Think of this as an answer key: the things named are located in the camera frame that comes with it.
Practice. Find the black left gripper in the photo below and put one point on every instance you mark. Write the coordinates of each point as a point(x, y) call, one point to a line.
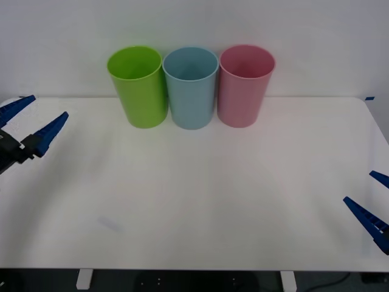
point(9, 150)

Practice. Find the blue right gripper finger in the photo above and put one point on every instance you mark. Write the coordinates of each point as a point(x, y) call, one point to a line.
point(381, 178)
point(370, 220)

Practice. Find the white table leg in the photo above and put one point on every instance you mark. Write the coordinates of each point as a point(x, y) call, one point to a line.
point(288, 281)
point(84, 279)

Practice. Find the green plastic bin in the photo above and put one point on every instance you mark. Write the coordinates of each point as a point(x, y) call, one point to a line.
point(143, 97)

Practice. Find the pink plastic bin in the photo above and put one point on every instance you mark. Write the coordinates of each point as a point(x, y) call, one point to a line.
point(240, 100)

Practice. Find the pale blue plastic bin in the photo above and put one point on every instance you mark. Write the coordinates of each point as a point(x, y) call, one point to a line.
point(191, 100)

